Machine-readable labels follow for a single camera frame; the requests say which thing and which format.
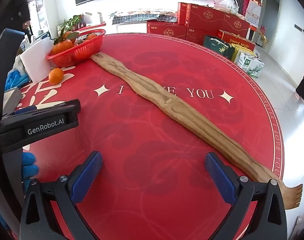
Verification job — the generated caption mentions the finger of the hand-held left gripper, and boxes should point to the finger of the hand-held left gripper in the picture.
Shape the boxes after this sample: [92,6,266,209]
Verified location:
[2,99,81,128]

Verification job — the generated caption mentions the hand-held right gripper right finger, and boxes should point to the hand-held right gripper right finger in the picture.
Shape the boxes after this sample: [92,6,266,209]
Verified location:
[204,152,288,240]

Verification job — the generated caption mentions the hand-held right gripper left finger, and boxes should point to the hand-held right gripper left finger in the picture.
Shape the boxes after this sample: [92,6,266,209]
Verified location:
[19,151,104,240]

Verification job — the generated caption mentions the person's left hand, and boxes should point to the person's left hand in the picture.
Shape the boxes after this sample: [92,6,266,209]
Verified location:
[22,152,40,180]

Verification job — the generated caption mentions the blue rubber gloves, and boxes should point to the blue rubber gloves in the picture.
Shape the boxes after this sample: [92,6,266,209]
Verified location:
[5,70,31,90]

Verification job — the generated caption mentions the white storage container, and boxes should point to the white storage container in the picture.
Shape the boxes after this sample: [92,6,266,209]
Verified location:
[19,38,58,82]

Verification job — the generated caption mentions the red plastic basket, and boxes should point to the red plastic basket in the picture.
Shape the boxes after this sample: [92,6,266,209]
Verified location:
[46,29,107,68]

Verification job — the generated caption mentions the red printed table mat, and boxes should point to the red printed table mat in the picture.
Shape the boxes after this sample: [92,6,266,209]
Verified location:
[17,32,284,240]

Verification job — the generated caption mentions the green orange leaves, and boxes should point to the green orange leaves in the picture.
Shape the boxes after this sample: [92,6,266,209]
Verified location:
[53,15,85,45]

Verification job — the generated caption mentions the long wooden back scratcher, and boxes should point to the long wooden back scratcher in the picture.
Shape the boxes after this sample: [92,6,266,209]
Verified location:
[91,52,304,210]

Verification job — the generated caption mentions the white and green carton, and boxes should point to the white and green carton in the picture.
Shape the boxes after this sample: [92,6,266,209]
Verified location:
[234,47,264,78]

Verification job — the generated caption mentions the checkered cloth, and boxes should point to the checkered cloth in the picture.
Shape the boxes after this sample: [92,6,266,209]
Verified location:
[111,9,178,26]

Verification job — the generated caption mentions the green gift bag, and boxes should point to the green gift bag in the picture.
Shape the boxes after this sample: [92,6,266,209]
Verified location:
[203,35,236,60]

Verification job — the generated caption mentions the stack of red gift boxes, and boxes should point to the stack of red gift boxes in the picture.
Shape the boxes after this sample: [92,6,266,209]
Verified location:
[146,2,256,52]

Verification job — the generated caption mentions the white plastic bag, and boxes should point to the white plastic bag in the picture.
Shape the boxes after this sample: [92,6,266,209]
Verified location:
[213,0,240,14]

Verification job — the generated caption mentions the wall calendar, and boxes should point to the wall calendar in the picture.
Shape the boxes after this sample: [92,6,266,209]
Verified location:
[244,0,262,27]

